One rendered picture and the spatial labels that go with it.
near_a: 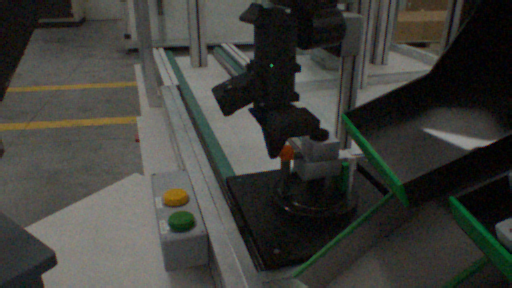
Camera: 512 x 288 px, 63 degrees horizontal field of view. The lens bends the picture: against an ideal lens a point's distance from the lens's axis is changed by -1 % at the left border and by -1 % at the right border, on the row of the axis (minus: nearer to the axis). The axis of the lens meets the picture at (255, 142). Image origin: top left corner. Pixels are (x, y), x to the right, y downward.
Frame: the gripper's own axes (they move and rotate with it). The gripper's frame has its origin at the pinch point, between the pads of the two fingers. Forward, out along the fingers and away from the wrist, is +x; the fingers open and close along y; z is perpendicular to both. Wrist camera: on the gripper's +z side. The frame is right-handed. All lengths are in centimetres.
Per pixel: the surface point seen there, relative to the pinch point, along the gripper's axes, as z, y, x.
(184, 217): 13.7, -1.3, 12.4
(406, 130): -3.5, 24.8, -11.2
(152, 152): 16, -48, 24
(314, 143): -5.8, 1.8, 1.0
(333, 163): -9.1, 2.2, 4.7
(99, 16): 62, -813, 104
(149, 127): 15, -65, 24
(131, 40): 12, -524, 93
